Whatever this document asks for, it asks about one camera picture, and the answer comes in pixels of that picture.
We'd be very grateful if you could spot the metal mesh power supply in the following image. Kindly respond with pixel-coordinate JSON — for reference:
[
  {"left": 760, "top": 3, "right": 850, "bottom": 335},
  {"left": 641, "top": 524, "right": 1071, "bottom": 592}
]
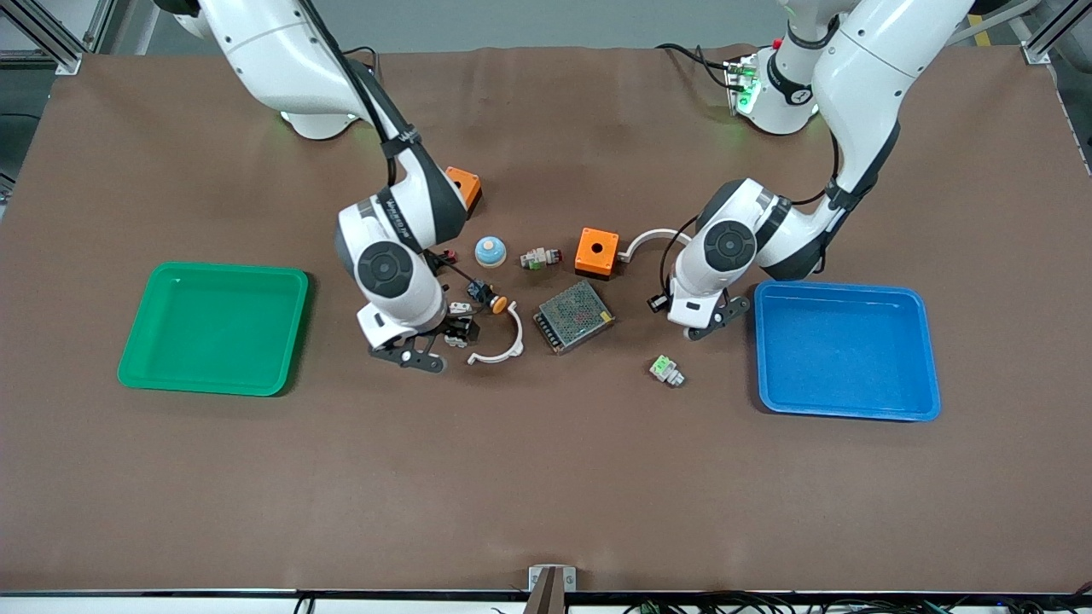
[{"left": 533, "top": 281, "right": 615, "bottom": 356}]

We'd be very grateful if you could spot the brown table mat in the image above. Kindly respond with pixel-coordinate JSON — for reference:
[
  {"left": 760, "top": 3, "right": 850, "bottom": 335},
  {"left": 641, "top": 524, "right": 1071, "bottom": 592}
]
[{"left": 0, "top": 44, "right": 1092, "bottom": 594}]

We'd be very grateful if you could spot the grey circuit breaker red switch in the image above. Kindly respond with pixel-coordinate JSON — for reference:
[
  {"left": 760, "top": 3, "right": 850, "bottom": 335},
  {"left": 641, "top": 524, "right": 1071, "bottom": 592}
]
[{"left": 444, "top": 304, "right": 480, "bottom": 349}]

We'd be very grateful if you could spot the grey metal edge bracket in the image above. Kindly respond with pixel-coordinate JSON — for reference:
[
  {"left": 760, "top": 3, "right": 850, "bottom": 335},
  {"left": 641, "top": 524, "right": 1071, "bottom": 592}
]
[{"left": 522, "top": 565, "right": 578, "bottom": 614}]

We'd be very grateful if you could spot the large white arc bracket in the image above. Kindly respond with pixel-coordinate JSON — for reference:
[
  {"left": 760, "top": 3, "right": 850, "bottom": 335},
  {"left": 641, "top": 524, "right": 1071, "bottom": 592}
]
[{"left": 618, "top": 229, "right": 696, "bottom": 264}]

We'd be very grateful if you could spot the small white arc bracket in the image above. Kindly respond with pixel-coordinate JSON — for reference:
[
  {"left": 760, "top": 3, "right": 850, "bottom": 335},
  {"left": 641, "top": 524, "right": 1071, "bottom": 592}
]
[{"left": 467, "top": 304, "right": 526, "bottom": 366}]

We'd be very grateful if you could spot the orange black button box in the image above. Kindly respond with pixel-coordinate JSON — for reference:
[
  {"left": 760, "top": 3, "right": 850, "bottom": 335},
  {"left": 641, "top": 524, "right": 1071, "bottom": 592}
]
[
  {"left": 445, "top": 166, "right": 483, "bottom": 219},
  {"left": 574, "top": 227, "right": 620, "bottom": 280}
]

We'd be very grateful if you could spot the black orange push button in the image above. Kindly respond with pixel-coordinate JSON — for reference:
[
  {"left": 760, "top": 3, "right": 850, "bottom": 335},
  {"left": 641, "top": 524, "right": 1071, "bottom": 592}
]
[{"left": 467, "top": 279, "right": 509, "bottom": 315}]

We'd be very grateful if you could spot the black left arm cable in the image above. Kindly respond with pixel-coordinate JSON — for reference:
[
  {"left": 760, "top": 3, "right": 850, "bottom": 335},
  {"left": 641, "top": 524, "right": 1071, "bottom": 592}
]
[{"left": 659, "top": 119, "right": 845, "bottom": 296}]

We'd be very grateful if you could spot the aluminium frame post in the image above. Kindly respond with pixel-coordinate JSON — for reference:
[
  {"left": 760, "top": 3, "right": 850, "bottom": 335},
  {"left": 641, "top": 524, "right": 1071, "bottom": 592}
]
[
  {"left": 0, "top": 0, "right": 84, "bottom": 76},
  {"left": 1019, "top": 0, "right": 1092, "bottom": 66}
]

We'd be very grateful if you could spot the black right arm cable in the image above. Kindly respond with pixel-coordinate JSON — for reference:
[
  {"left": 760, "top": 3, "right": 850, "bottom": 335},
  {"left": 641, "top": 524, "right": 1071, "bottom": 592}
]
[{"left": 294, "top": 0, "right": 475, "bottom": 291}]

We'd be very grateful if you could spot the green plastic tray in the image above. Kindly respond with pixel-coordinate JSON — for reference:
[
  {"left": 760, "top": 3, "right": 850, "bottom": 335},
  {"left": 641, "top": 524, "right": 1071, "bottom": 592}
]
[{"left": 117, "top": 261, "right": 310, "bottom": 397}]

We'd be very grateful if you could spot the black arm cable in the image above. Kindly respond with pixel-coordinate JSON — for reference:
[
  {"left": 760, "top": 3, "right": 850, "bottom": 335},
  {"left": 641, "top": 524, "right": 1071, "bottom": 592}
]
[
  {"left": 659, "top": 119, "right": 845, "bottom": 296},
  {"left": 294, "top": 0, "right": 475, "bottom": 291}
]

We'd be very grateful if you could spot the blue plastic tray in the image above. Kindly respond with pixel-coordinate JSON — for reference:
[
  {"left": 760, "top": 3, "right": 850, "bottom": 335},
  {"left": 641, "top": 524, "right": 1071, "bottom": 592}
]
[{"left": 753, "top": 280, "right": 942, "bottom": 423}]

